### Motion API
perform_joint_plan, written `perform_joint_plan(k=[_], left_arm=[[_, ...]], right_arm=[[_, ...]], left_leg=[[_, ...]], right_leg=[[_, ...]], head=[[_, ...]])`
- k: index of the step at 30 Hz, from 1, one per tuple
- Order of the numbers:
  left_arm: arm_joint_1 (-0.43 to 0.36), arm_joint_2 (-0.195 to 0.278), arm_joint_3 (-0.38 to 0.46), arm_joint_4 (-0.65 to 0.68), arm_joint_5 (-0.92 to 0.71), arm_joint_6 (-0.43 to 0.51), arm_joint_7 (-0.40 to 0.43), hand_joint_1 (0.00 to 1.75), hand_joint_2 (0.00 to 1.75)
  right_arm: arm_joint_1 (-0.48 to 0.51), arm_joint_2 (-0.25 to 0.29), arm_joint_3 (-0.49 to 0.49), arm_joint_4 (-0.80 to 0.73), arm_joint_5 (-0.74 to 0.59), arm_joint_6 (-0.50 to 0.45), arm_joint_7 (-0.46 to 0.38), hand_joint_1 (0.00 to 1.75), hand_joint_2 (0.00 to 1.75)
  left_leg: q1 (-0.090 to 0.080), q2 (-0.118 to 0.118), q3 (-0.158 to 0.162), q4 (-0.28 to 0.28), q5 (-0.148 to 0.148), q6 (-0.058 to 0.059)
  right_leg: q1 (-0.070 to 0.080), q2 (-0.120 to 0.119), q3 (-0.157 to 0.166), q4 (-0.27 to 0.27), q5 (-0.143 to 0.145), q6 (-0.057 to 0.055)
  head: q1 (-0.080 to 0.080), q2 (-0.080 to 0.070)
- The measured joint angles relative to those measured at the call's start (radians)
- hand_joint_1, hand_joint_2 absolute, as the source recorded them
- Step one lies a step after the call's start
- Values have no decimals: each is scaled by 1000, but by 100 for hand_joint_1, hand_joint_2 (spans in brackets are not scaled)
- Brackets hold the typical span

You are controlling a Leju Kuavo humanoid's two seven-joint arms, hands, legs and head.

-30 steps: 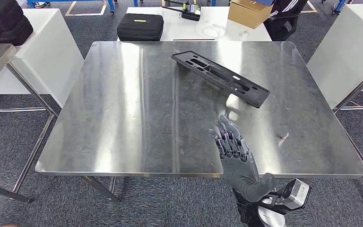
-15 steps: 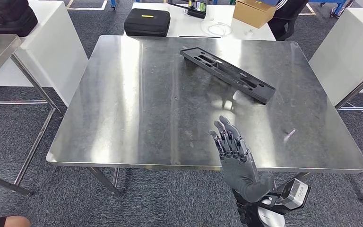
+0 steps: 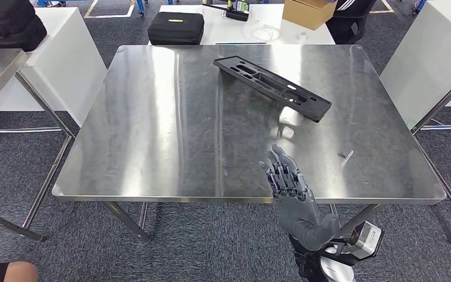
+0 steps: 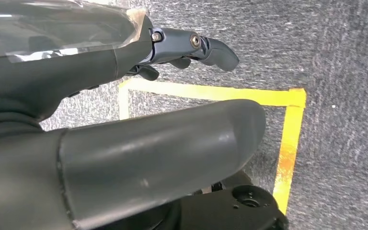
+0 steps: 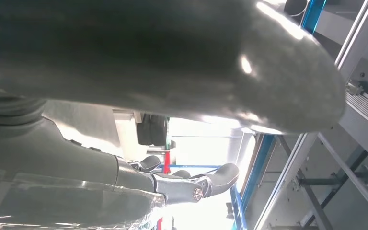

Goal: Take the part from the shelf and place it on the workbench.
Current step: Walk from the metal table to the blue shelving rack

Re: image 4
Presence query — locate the yellow floor tape square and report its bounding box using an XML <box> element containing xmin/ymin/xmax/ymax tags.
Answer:
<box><xmin>118</xmin><ymin>78</ymin><xmax>307</xmax><ymax>216</ymax></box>

